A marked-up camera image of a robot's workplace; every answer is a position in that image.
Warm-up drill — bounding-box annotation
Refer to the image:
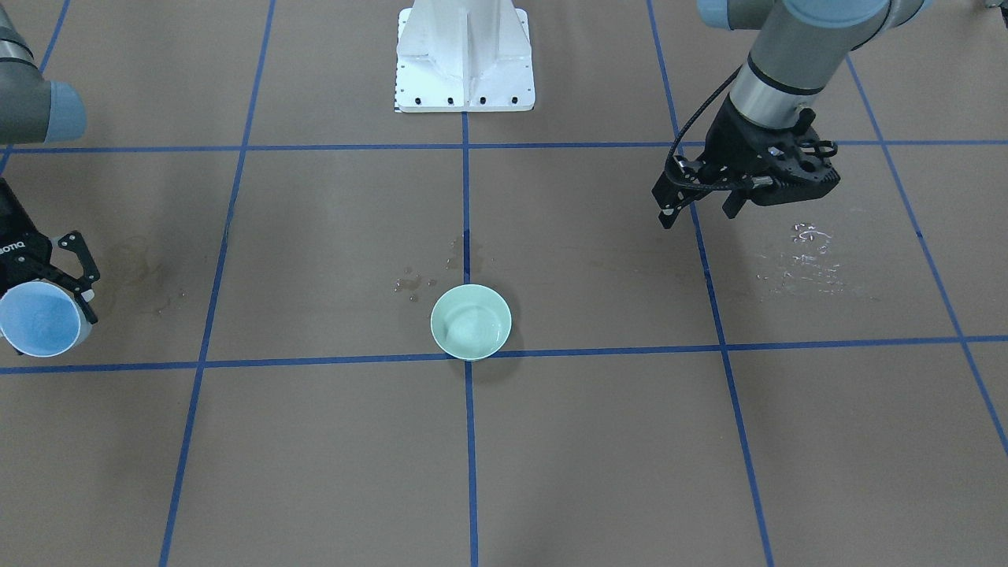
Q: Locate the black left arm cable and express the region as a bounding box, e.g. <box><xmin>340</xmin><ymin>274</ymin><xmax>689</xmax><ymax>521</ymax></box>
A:
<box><xmin>665</xmin><ymin>67</ymin><xmax>776</xmax><ymax>198</ymax></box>

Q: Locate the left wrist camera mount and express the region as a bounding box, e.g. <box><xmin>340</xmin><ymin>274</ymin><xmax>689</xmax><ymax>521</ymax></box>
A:
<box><xmin>749</xmin><ymin>107</ymin><xmax>841</xmax><ymax>207</ymax></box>

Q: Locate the mint green bowl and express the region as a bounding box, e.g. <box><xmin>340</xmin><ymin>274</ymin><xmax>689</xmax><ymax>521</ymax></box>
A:
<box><xmin>429</xmin><ymin>284</ymin><xmax>513</xmax><ymax>361</ymax></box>

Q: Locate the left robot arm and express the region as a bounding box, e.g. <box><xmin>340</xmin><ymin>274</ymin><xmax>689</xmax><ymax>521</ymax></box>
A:
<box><xmin>652</xmin><ymin>1</ymin><xmax>929</xmax><ymax>229</ymax></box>

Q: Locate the white pedestal base plate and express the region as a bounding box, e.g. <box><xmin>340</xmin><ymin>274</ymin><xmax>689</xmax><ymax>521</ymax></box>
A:
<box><xmin>394</xmin><ymin>1</ymin><xmax>536</xmax><ymax>113</ymax></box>

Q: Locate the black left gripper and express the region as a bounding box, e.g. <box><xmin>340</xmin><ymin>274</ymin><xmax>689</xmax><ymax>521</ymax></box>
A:
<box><xmin>652</xmin><ymin>99</ymin><xmax>796</xmax><ymax>230</ymax></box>

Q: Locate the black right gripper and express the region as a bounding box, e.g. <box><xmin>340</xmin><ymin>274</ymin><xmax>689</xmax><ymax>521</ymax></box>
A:
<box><xmin>0</xmin><ymin>180</ymin><xmax>102</xmax><ymax>325</ymax></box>

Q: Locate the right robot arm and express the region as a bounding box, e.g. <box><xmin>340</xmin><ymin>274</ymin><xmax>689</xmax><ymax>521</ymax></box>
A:
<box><xmin>1</xmin><ymin>13</ymin><xmax>101</xmax><ymax>324</ymax></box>

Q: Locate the light blue plastic cup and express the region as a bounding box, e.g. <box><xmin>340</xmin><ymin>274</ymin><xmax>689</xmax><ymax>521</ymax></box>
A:
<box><xmin>1</xmin><ymin>281</ymin><xmax>93</xmax><ymax>358</ymax></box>

